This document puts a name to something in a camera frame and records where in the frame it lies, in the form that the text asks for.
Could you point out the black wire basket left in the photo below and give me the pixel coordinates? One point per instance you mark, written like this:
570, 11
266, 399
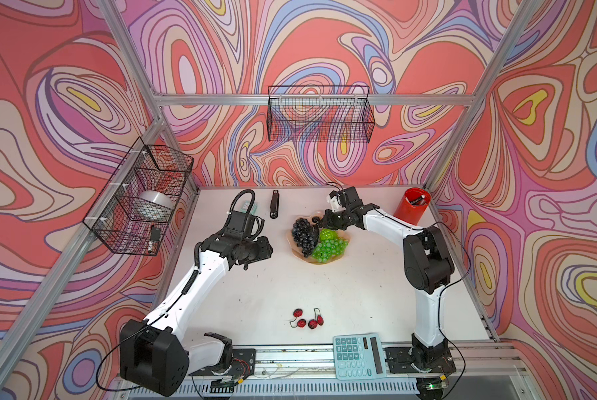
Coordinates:
124, 223

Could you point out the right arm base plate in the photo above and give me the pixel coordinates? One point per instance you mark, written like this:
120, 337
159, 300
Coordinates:
408, 360

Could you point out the red cup holder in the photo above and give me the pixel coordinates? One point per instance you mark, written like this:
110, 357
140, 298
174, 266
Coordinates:
413, 205

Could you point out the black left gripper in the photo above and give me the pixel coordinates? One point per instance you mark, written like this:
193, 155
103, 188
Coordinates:
264, 252

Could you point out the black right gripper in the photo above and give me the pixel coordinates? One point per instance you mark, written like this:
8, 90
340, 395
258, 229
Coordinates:
327, 218

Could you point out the green grape bunch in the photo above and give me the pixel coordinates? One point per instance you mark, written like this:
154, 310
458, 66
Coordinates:
326, 252

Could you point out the silver tape roll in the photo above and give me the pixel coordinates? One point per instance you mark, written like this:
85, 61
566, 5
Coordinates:
157, 198

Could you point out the teal calculator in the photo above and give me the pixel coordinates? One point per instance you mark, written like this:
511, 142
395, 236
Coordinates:
358, 357

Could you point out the small teal clock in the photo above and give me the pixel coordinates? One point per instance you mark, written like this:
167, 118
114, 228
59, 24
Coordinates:
249, 207

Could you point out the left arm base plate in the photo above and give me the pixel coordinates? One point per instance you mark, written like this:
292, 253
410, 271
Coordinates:
242, 365

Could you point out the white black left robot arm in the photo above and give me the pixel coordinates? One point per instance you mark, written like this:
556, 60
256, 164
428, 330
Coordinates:
151, 351

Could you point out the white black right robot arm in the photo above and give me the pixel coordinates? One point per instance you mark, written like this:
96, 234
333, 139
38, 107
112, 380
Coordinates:
428, 265

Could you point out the red cherries cluster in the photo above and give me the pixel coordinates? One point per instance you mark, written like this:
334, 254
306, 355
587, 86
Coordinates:
300, 320

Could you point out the green bumpy round fruit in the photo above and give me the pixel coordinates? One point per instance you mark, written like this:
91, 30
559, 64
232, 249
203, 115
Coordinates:
327, 235

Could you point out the black wire basket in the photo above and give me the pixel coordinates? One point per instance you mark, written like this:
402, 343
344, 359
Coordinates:
124, 223
320, 113

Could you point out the black grape bunch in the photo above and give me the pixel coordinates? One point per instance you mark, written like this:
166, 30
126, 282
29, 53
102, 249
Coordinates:
306, 236

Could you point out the black wire basket back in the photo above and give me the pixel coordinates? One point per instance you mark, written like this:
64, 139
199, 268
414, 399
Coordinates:
320, 113

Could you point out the pink scalloped fruit bowl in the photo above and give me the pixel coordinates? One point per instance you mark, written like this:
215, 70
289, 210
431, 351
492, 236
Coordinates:
296, 251

